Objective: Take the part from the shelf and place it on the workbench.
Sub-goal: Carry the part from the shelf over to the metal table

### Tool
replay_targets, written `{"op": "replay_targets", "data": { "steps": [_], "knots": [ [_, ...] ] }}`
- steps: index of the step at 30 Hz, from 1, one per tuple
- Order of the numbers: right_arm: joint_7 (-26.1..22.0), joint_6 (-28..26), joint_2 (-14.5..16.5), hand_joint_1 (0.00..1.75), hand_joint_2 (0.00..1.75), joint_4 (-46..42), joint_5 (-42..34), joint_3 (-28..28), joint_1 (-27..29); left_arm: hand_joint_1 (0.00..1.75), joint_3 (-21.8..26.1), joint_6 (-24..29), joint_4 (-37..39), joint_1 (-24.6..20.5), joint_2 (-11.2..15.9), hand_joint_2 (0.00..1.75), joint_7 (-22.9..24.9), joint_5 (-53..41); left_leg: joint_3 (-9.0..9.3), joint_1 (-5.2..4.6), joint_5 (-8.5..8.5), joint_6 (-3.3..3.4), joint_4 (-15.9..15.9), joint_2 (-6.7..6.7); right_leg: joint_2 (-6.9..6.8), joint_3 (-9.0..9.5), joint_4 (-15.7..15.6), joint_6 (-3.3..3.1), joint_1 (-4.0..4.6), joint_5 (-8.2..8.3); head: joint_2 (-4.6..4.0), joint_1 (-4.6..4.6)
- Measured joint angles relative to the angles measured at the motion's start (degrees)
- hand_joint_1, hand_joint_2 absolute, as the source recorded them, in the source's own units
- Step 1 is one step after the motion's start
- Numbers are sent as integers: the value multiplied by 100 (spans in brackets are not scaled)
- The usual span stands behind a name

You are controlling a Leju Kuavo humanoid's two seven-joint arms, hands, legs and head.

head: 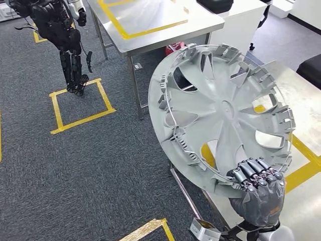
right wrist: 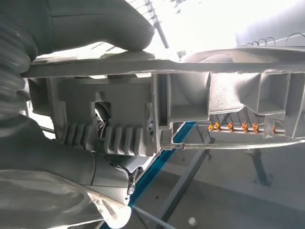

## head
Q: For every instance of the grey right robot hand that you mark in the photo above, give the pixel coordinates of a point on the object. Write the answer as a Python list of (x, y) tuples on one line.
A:
[(263, 206)]

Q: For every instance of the grey plastic wheel cover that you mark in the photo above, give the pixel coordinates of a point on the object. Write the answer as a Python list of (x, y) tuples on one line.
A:
[(225, 109)]

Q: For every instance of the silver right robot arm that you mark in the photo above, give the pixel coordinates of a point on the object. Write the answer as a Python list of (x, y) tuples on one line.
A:
[(278, 234)]

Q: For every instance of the steel workbench table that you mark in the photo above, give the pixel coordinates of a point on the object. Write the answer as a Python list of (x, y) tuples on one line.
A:
[(301, 99), (163, 13)]

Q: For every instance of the black box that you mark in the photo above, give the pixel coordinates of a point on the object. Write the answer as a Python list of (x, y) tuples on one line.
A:
[(310, 71)]

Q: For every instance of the white cabinet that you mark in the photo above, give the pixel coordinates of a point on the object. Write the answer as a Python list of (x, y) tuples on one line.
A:
[(238, 30)]

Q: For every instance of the red object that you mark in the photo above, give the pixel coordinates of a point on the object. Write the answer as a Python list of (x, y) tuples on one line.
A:
[(172, 50)]

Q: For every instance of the black object on cabinet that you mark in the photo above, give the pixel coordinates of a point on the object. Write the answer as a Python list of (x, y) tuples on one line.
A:
[(215, 6)]

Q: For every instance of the black humanoid robot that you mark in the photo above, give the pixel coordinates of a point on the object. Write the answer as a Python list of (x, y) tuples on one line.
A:
[(57, 26)]

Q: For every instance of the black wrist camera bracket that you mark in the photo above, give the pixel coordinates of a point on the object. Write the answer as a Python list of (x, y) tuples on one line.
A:
[(240, 229)]

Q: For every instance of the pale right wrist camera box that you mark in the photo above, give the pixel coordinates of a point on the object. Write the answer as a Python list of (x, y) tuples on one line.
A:
[(203, 233)]

